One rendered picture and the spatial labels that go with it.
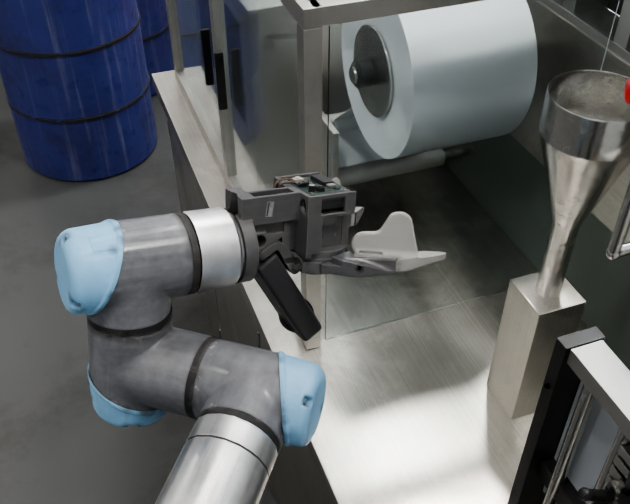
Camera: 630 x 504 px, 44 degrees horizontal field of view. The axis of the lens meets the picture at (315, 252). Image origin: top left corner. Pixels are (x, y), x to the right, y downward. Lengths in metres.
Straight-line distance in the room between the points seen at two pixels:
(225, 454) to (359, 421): 0.82
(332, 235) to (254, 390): 0.18
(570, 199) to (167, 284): 0.66
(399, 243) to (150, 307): 0.24
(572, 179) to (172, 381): 0.65
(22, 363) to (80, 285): 2.25
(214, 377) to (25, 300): 2.47
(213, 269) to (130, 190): 2.88
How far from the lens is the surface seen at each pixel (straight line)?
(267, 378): 0.66
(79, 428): 2.65
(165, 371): 0.69
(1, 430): 2.72
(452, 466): 1.40
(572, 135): 1.08
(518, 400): 1.43
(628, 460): 0.84
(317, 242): 0.73
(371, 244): 0.75
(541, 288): 1.30
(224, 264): 0.69
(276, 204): 0.71
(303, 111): 1.20
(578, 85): 1.18
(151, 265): 0.66
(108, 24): 3.35
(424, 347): 1.56
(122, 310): 0.67
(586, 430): 0.94
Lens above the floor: 2.05
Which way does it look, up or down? 41 degrees down
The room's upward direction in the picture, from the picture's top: straight up
